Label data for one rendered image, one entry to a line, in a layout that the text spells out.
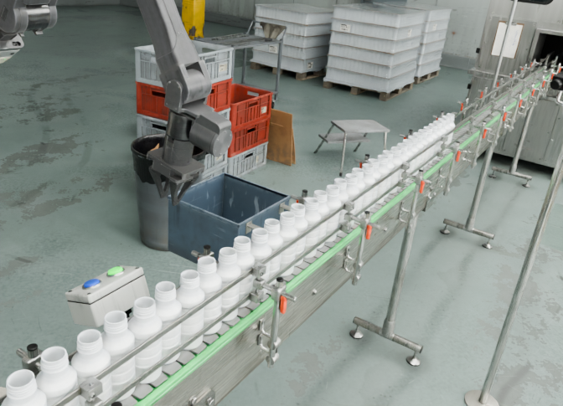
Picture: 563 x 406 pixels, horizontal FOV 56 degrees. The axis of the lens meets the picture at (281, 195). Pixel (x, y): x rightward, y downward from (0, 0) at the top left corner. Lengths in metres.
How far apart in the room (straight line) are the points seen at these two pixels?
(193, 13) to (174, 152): 10.27
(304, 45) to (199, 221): 6.69
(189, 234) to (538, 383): 1.86
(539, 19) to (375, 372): 3.86
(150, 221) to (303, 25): 5.52
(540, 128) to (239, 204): 4.07
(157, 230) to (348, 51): 5.18
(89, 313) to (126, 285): 0.09
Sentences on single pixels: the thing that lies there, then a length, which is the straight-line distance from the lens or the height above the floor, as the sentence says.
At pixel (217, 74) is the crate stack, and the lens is 3.84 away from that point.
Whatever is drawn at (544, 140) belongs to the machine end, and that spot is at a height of 0.36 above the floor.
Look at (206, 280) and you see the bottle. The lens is 1.10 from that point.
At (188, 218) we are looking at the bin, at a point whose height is 0.90.
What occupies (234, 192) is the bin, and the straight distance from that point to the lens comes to 2.09.
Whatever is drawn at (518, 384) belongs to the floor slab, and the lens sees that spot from 2.90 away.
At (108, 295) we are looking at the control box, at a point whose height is 1.10.
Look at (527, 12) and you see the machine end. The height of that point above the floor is 1.48.
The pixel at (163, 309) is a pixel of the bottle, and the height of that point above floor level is 1.13.
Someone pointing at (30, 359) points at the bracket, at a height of 1.09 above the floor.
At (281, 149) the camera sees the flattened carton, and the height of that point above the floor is 0.14.
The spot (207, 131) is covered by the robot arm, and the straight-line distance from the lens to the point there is 0.98.
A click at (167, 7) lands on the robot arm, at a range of 1.00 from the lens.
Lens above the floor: 1.75
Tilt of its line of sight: 24 degrees down
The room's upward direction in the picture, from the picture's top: 6 degrees clockwise
